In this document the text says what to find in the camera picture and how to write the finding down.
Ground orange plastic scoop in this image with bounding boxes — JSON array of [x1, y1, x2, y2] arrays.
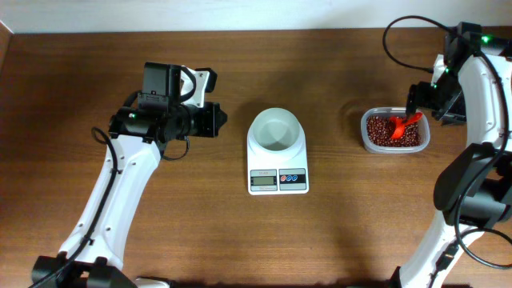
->
[[390, 112, 423, 140]]

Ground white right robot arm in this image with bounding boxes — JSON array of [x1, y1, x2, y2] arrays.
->
[[388, 22, 511, 287]]

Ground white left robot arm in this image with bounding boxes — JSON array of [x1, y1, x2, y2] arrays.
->
[[31, 62, 227, 287]]

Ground white round bowl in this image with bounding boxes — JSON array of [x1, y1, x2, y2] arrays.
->
[[249, 108, 300, 151]]

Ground white digital kitchen scale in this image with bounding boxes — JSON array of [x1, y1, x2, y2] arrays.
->
[[247, 123, 310, 196]]

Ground clear plastic container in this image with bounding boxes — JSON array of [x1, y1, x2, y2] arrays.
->
[[360, 107, 430, 154]]

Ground red beans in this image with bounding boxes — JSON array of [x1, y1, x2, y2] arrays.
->
[[366, 116, 422, 147]]

